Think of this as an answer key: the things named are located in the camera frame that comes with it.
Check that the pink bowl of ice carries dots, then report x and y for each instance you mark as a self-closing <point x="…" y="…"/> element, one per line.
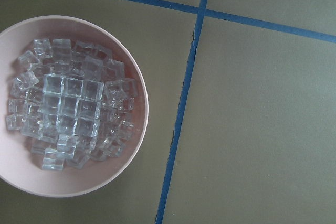
<point x="74" y="106"/>

